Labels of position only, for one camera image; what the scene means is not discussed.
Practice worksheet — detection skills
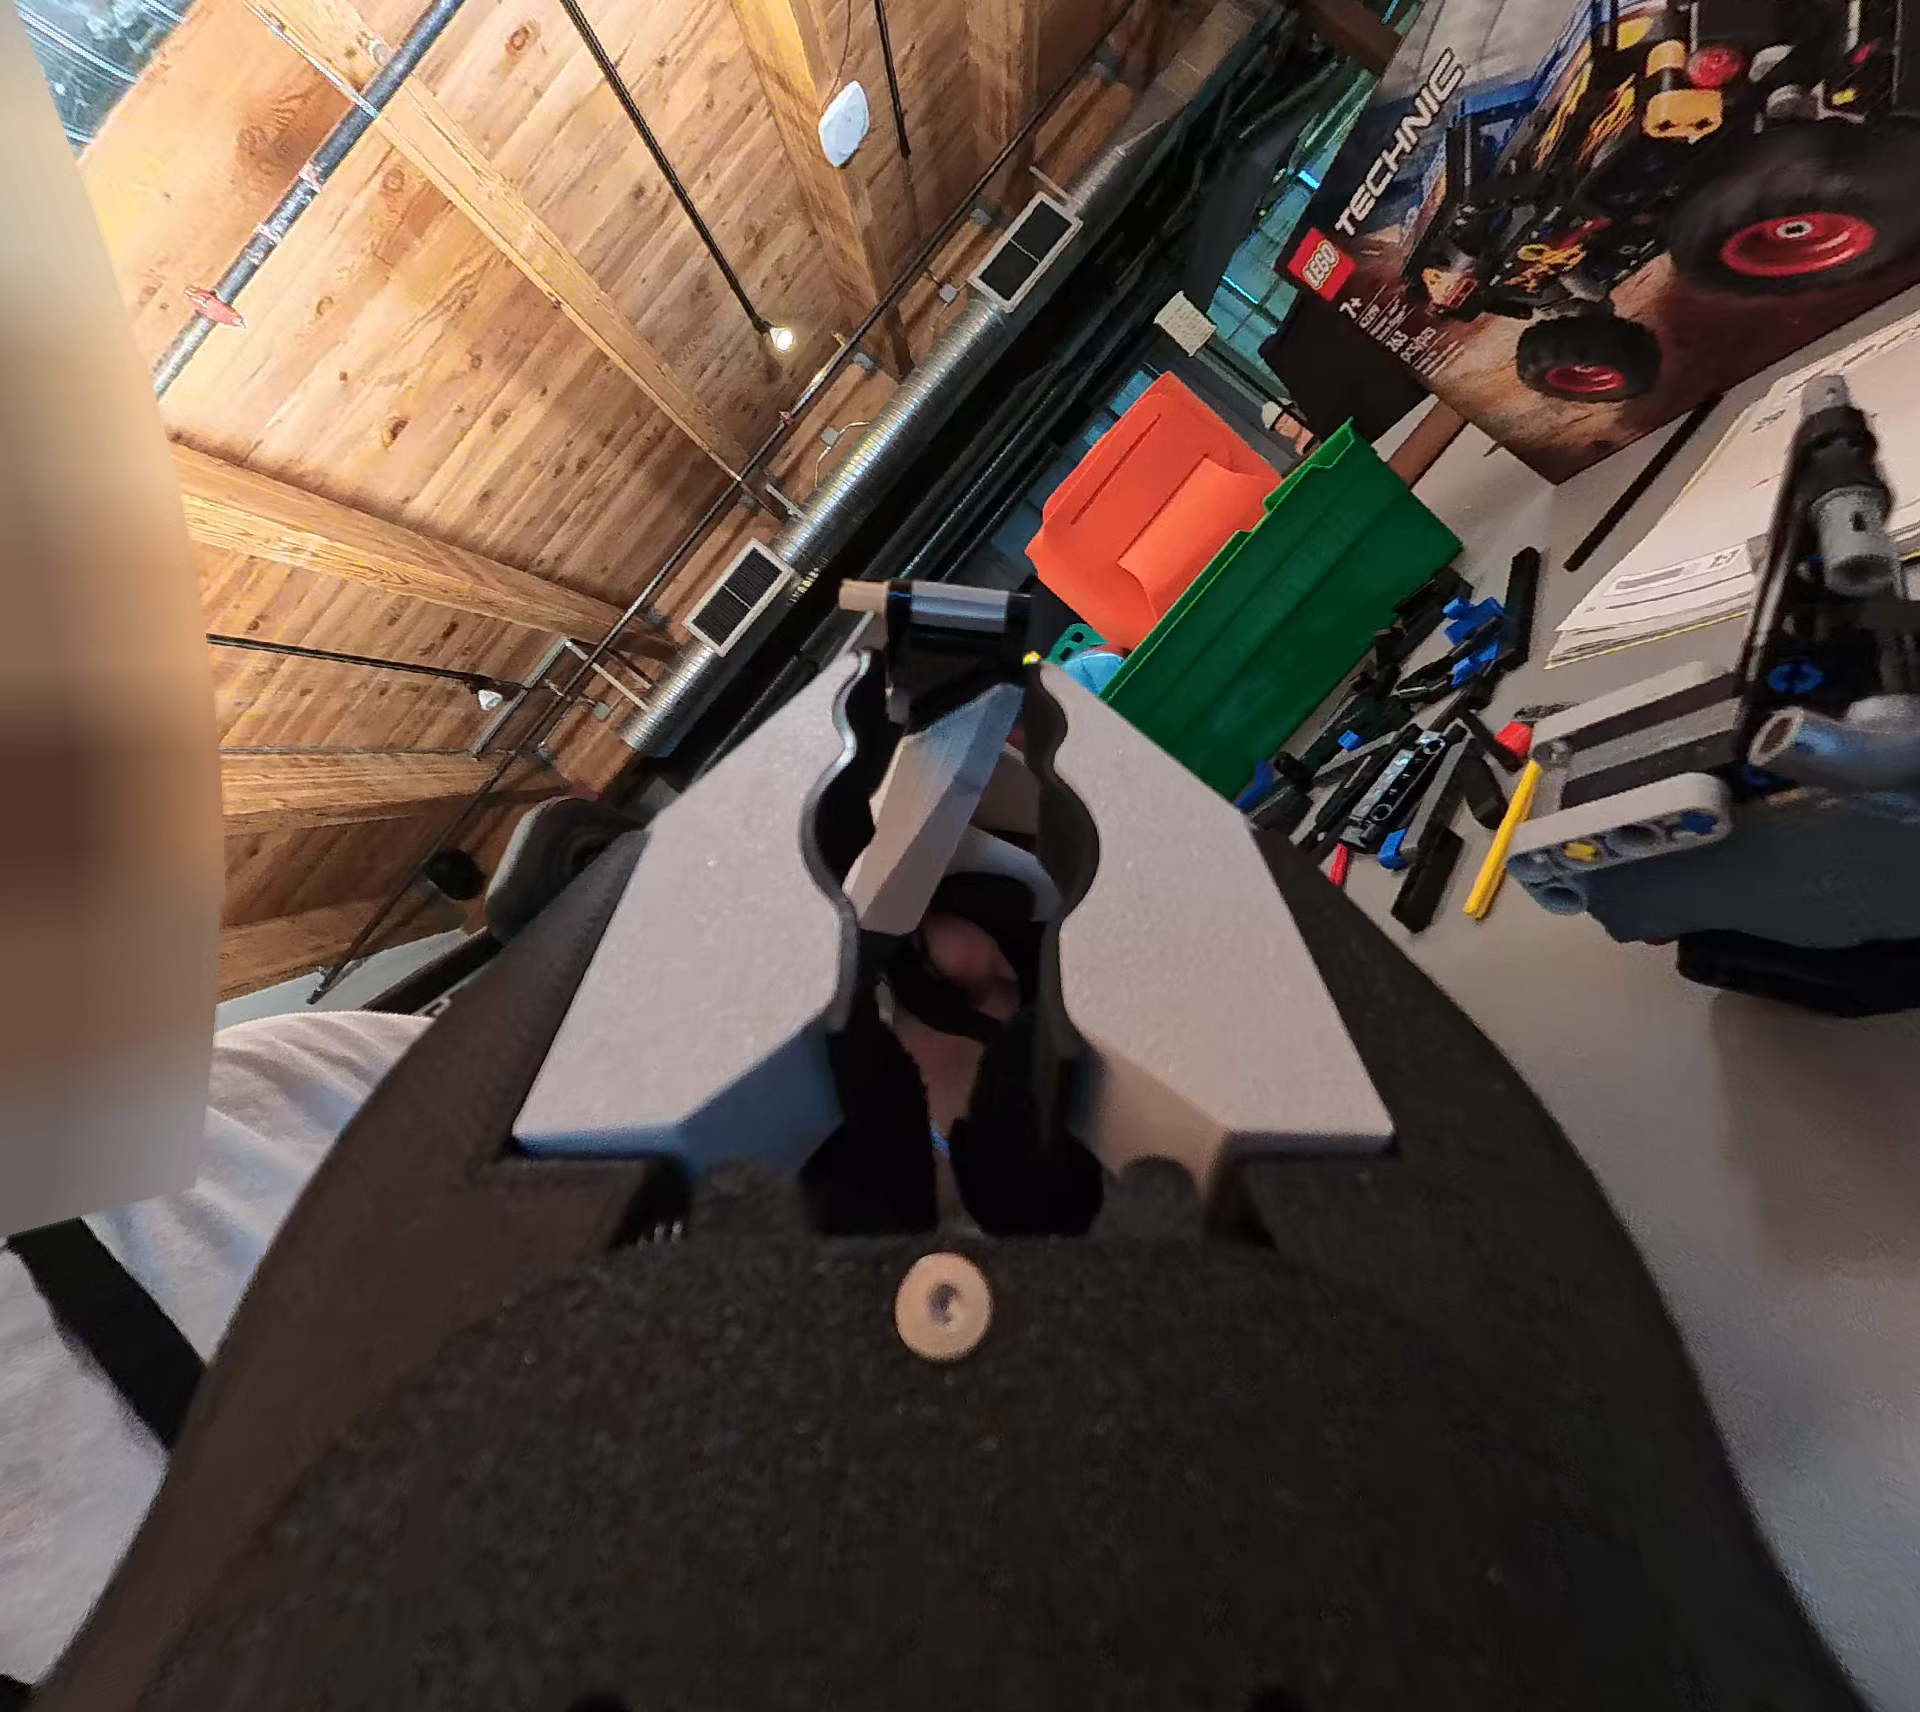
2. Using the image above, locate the orange plastic bin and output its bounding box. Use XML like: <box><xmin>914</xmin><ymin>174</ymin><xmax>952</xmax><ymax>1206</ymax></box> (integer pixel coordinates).
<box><xmin>1025</xmin><ymin>372</ymin><xmax>1290</xmax><ymax>649</ymax></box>

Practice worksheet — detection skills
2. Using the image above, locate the black lanyard strap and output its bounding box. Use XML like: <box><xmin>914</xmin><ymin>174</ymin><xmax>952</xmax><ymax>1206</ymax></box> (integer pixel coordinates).
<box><xmin>6</xmin><ymin>1216</ymin><xmax>204</xmax><ymax>1451</ymax></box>

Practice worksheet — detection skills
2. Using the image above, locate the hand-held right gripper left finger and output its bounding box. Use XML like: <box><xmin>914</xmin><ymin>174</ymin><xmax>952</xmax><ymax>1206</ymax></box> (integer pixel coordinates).
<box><xmin>510</xmin><ymin>649</ymin><xmax>902</xmax><ymax>1166</ymax></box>

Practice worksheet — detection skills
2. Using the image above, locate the monster truck lego box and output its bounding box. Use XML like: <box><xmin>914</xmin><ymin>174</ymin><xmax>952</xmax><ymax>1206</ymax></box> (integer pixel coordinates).
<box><xmin>1261</xmin><ymin>0</ymin><xmax>1920</xmax><ymax>483</ymax></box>

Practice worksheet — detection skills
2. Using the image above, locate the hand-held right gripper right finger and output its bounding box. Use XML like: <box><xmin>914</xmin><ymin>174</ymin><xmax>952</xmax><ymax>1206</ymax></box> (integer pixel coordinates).
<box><xmin>1025</xmin><ymin>662</ymin><xmax>1399</xmax><ymax>1195</ymax></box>

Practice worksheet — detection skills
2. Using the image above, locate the long thin black lego axle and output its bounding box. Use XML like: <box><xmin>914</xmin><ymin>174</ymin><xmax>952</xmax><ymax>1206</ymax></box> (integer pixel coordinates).
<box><xmin>1562</xmin><ymin>391</ymin><xmax>1725</xmax><ymax>573</ymax></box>

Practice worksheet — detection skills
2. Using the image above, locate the yellow lego axle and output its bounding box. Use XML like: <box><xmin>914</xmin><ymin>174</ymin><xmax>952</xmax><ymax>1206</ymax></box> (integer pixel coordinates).
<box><xmin>1462</xmin><ymin>758</ymin><xmax>1545</xmax><ymax>921</ymax></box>

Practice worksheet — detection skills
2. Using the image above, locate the metal ventilation duct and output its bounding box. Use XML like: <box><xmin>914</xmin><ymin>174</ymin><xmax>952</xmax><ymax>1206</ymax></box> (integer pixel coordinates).
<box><xmin>614</xmin><ymin>127</ymin><xmax>1203</xmax><ymax>758</ymax></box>

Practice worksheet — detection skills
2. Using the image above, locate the partly built grey lego model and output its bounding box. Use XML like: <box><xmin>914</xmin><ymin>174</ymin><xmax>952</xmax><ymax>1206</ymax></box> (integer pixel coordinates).
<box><xmin>1504</xmin><ymin>375</ymin><xmax>1920</xmax><ymax>1015</ymax></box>

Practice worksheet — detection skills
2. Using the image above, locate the white instruction booklet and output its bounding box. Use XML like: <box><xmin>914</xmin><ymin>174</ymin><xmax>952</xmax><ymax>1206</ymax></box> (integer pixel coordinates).
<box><xmin>1545</xmin><ymin>316</ymin><xmax>1920</xmax><ymax>672</ymax></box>

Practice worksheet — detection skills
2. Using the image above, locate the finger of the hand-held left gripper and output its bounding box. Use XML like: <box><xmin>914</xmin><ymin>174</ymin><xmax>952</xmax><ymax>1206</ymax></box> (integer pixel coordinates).
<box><xmin>841</xmin><ymin>674</ymin><xmax>1038</xmax><ymax>942</ymax></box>

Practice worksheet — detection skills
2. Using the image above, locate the pile of lego beams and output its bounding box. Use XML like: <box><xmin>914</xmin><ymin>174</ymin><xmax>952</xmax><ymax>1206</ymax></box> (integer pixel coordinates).
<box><xmin>1236</xmin><ymin>545</ymin><xmax>1548</xmax><ymax>938</ymax></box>

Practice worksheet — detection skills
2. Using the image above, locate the small black grey lego assembly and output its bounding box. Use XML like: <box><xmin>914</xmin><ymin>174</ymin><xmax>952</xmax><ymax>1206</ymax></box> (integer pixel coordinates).
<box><xmin>841</xmin><ymin>573</ymin><xmax>1044</xmax><ymax>732</ymax></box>

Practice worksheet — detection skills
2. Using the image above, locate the green plastic bin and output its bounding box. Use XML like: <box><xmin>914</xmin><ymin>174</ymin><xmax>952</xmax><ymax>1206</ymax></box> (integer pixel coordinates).
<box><xmin>1098</xmin><ymin>418</ymin><xmax>1465</xmax><ymax>802</ymax></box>

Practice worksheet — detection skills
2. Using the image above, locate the person's left hand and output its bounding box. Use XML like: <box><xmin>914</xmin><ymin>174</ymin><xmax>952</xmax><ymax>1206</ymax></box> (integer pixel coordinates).
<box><xmin>897</xmin><ymin>907</ymin><xmax>1038</xmax><ymax>1154</ymax></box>

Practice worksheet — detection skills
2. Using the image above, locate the white air vent grille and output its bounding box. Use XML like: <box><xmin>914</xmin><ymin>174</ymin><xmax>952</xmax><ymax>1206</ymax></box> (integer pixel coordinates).
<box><xmin>966</xmin><ymin>196</ymin><xmax>1087</xmax><ymax>313</ymax></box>
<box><xmin>683</xmin><ymin>542</ymin><xmax>799</xmax><ymax>656</ymax></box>

